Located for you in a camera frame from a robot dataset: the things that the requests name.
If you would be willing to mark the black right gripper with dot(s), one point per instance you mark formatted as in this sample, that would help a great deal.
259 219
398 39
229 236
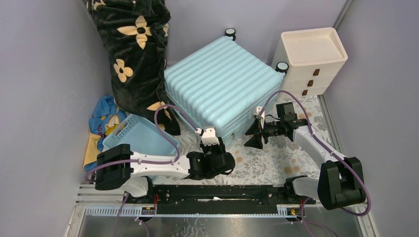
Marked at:
255 141

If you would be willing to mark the white three-drawer storage cabinet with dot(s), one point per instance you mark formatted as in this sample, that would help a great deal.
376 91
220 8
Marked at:
314 57

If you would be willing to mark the black floral plush blanket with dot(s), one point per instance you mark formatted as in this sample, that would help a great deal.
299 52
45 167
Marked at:
135 35

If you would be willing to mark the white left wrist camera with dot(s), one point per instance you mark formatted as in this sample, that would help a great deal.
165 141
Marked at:
208 136

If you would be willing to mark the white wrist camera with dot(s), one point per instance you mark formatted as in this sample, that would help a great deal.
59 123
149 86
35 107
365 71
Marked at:
257 114
208 136

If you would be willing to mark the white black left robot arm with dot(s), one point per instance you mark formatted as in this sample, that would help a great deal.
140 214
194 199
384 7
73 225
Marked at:
121 168

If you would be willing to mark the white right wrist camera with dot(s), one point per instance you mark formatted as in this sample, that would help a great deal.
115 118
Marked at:
257 114

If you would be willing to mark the light blue ribbed suitcase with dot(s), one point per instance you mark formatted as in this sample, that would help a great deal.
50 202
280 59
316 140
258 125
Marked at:
220 85

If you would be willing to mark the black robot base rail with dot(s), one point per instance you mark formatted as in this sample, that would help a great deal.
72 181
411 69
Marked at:
220 200

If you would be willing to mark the light blue perforated plastic basket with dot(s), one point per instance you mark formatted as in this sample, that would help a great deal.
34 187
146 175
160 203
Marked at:
142 136

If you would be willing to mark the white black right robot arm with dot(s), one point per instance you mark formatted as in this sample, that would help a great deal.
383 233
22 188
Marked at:
340 183

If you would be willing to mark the floral patterned floor mat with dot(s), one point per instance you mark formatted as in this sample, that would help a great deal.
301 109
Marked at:
279 159

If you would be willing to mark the blue yellow cloth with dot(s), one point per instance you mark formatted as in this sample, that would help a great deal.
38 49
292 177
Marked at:
106 116

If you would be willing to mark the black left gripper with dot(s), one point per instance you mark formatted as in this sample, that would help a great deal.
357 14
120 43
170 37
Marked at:
215 149

